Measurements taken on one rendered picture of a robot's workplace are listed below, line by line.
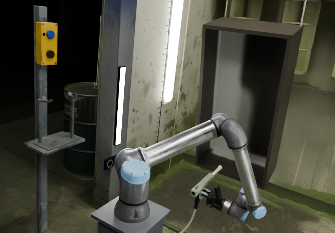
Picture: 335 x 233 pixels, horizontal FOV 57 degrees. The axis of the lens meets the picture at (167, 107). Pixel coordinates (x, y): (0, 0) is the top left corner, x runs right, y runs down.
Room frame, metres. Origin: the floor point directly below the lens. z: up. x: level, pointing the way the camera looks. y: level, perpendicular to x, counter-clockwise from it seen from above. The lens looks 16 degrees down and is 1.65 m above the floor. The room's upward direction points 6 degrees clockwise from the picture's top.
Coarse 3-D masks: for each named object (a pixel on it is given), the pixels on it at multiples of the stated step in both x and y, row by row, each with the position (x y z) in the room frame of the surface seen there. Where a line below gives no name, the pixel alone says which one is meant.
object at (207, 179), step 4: (220, 168) 2.27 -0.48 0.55; (216, 172) 2.20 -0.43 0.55; (208, 176) 2.10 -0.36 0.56; (212, 176) 2.11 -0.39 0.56; (204, 180) 2.03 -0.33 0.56; (208, 180) 2.04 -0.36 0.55; (212, 180) 2.12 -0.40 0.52; (200, 184) 1.97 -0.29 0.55; (204, 184) 1.98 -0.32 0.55; (208, 184) 2.05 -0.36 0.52; (192, 188) 1.91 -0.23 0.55; (196, 188) 1.90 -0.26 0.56; (200, 188) 1.93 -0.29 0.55; (196, 192) 1.88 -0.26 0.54; (200, 192) 1.94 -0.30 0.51; (196, 196) 1.88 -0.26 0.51; (196, 200) 1.98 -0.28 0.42; (196, 204) 1.98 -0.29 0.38; (196, 208) 1.99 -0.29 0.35
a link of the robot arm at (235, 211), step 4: (232, 204) 1.86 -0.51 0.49; (232, 208) 1.84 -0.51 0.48; (236, 208) 1.83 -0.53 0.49; (240, 208) 1.81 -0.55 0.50; (228, 212) 1.84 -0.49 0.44; (232, 212) 1.83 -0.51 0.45; (236, 212) 1.82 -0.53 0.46; (240, 212) 1.81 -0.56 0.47; (244, 212) 1.81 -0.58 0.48; (248, 212) 1.81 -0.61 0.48; (236, 216) 1.81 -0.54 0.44; (240, 216) 1.80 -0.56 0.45; (244, 216) 1.79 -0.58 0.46; (240, 220) 1.81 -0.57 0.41; (244, 220) 1.80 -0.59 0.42
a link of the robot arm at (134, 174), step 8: (128, 160) 1.49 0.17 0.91; (136, 160) 1.50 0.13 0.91; (120, 168) 1.50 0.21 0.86; (128, 168) 1.42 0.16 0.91; (136, 168) 1.43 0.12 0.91; (144, 168) 1.44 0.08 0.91; (120, 176) 1.43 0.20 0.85; (128, 176) 1.38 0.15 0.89; (136, 176) 1.37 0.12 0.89; (144, 176) 1.39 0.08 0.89; (120, 184) 1.41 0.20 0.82; (128, 184) 1.37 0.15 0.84; (136, 184) 1.37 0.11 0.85; (144, 184) 1.39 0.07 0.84; (120, 192) 1.41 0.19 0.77; (128, 192) 1.37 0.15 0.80; (136, 192) 1.37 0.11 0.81; (144, 192) 1.40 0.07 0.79; (128, 200) 1.37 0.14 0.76; (136, 200) 1.37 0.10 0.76; (144, 200) 1.40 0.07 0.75
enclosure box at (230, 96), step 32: (224, 32) 2.55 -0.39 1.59; (256, 32) 2.06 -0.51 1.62; (288, 32) 2.03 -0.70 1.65; (224, 64) 2.59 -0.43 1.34; (256, 64) 2.45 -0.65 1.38; (288, 64) 2.03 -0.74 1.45; (224, 96) 2.63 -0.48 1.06; (256, 96) 2.48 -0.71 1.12; (288, 96) 2.29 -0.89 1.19; (256, 128) 2.51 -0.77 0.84; (224, 160) 2.54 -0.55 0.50; (256, 160) 2.55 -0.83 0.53
